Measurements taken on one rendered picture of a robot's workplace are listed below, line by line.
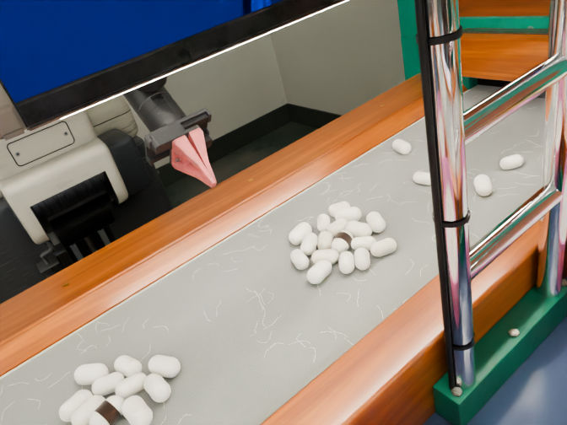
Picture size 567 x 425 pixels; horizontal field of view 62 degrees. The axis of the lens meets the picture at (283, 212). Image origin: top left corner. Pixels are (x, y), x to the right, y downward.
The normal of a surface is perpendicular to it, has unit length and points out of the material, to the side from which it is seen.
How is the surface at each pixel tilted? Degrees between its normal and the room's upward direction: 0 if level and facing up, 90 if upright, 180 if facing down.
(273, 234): 0
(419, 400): 90
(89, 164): 98
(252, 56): 90
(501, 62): 90
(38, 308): 0
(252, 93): 90
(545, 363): 0
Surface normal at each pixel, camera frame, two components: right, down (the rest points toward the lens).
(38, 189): 0.62, 0.41
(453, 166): -0.02, 0.54
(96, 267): -0.24, -0.83
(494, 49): -0.77, 0.48
